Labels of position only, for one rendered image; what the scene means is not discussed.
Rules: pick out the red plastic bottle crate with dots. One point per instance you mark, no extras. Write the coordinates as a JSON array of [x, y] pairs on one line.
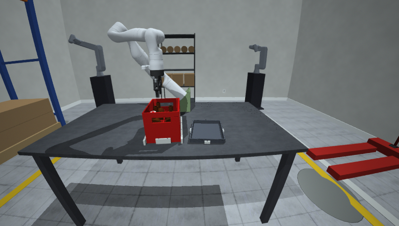
[[162, 129]]

